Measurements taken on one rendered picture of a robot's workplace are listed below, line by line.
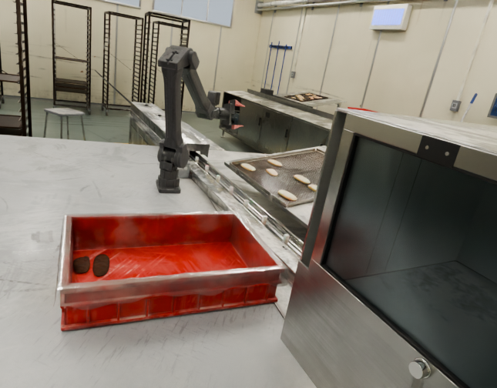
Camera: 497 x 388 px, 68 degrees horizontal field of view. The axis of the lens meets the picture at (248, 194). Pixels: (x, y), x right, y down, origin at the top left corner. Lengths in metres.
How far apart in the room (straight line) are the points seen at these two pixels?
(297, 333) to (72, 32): 7.86
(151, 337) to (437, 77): 5.03
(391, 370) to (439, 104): 4.87
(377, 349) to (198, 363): 0.32
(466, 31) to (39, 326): 5.15
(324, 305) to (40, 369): 0.49
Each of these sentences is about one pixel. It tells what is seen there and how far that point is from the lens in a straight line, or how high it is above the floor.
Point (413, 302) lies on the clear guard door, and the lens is 0.55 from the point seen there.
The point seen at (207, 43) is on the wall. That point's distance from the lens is 8.85.
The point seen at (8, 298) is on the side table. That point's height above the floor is 0.82.
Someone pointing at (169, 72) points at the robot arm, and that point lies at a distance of 1.36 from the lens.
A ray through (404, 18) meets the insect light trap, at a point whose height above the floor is 2.23.
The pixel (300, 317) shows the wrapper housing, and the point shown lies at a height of 0.91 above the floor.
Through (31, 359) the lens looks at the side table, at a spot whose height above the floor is 0.82.
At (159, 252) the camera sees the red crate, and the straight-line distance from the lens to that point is 1.04.
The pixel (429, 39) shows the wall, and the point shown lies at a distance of 5.64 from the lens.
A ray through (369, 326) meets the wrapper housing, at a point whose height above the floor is 1.01.
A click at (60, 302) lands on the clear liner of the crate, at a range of 0.76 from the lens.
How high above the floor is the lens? 1.35
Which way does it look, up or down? 20 degrees down
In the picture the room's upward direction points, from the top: 10 degrees clockwise
